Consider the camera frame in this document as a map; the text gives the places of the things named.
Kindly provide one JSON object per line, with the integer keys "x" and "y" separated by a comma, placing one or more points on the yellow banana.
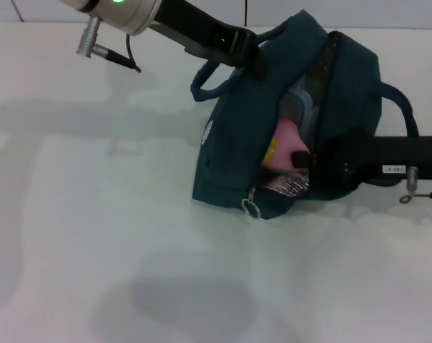
{"x": 271, "y": 151}

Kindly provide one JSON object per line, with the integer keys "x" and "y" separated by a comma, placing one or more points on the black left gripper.
{"x": 201, "y": 32}

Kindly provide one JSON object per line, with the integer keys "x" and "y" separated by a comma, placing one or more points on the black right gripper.
{"x": 380, "y": 157}

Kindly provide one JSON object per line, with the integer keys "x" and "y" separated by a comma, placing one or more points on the dark teal lunch bag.
{"x": 234, "y": 143}

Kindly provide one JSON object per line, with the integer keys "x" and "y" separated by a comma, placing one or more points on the clear food box blue lid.
{"x": 302, "y": 107}

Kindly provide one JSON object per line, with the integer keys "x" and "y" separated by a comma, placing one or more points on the pink toy peach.
{"x": 287, "y": 143}

